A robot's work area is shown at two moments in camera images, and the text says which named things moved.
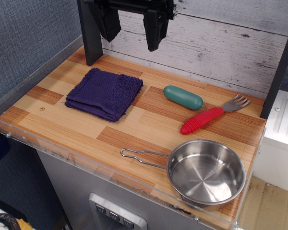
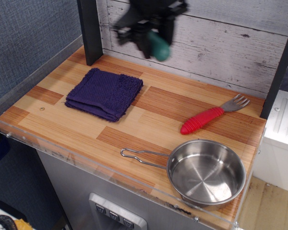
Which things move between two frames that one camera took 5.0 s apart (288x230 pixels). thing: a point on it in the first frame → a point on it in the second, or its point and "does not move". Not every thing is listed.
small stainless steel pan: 206,175 does not move
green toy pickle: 183,97 → 160,47
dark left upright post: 91,31 does not move
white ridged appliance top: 282,122 does not move
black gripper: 155,21 → 138,12
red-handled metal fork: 196,121 does not move
